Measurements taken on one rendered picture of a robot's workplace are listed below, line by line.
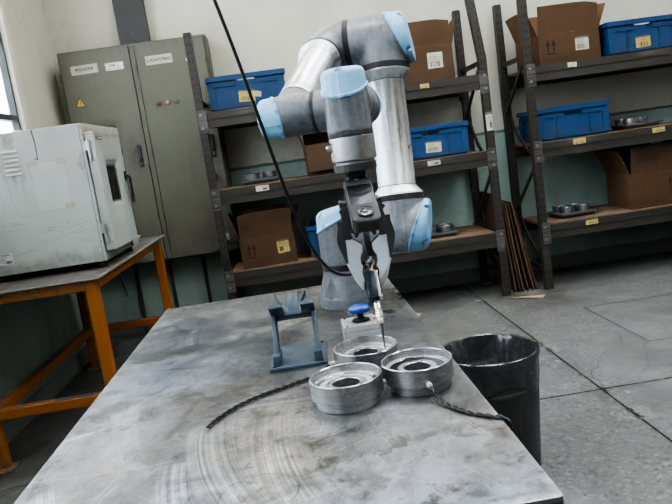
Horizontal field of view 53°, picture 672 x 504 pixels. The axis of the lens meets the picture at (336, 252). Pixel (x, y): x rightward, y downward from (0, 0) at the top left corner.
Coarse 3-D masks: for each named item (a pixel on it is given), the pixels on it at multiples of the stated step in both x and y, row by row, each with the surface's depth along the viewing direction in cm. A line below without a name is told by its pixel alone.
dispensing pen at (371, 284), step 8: (368, 256) 113; (368, 264) 113; (368, 272) 110; (368, 280) 110; (368, 288) 109; (376, 288) 109; (368, 296) 108; (376, 296) 108; (368, 304) 111; (376, 304) 109; (376, 312) 109; (384, 344) 107
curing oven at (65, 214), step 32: (64, 128) 291; (96, 128) 316; (0, 160) 291; (32, 160) 292; (64, 160) 293; (96, 160) 295; (0, 192) 293; (32, 192) 294; (64, 192) 295; (96, 192) 297; (128, 192) 341; (0, 224) 295; (32, 224) 296; (64, 224) 297; (96, 224) 298; (128, 224) 331; (0, 256) 297; (32, 256) 298; (64, 256) 299; (96, 256) 300
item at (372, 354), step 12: (372, 336) 113; (384, 336) 111; (336, 348) 110; (348, 348) 111; (360, 348) 110; (372, 348) 110; (396, 348) 106; (336, 360) 106; (348, 360) 104; (360, 360) 103; (372, 360) 103
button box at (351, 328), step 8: (344, 320) 124; (352, 320) 122; (360, 320) 120; (368, 320) 121; (376, 320) 120; (344, 328) 118; (352, 328) 118; (360, 328) 119; (368, 328) 119; (376, 328) 119; (344, 336) 120; (352, 336) 119; (360, 336) 119
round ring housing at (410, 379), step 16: (400, 352) 102; (416, 352) 103; (432, 352) 102; (448, 352) 98; (384, 368) 96; (400, 368) 98; (416, 368) 100; (432, 368) 93; (448, 368) 95; (400, 384) 94; (416, 384) 93; (448, 384) 96
